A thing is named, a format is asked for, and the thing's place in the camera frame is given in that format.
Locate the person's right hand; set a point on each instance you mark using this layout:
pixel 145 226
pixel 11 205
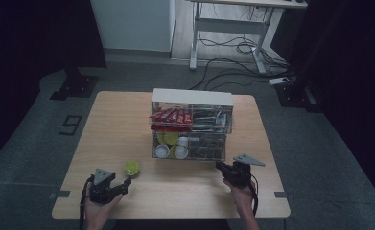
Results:
pixel 242 197

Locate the stack of dark packets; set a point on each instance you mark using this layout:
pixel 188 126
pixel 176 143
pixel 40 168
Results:
pixel 211 121

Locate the white power strip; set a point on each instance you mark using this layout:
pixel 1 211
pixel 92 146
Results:
pixel 278 80

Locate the clear acrylic organizer white top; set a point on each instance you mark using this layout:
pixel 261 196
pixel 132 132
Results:
pixel 192 124

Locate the person's left hand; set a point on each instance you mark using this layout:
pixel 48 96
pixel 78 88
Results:
pixel 97 211

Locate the dark curtain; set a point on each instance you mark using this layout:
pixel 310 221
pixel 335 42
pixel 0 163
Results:
pixel 354 80
pixel 31 48

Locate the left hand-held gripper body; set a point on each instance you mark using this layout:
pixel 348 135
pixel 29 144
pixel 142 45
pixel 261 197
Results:
pixel 100 189

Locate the grey tape strip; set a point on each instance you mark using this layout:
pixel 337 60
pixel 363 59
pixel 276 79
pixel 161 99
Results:
pixel 283 194
pixel 59 194

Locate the pile of dark sticks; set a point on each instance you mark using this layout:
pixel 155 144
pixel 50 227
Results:
pixel 206 147

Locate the black stand base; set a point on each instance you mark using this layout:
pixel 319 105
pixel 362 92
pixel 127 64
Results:
pixel 75 85
pixel 298 94

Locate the white metal-framed desk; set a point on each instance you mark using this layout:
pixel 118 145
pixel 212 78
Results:
pixel 230 26

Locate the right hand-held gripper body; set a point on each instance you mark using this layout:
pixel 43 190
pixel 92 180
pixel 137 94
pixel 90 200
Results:
pixel 241 172

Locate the white small cup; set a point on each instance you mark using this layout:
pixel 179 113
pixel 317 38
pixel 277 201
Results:
pixel 161 151
pixel 182 141
pixel 181 152

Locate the white cabinet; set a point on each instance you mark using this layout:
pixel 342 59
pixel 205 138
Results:
pixel 132 25

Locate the stack of red packets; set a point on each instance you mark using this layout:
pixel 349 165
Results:
pixel 171 120

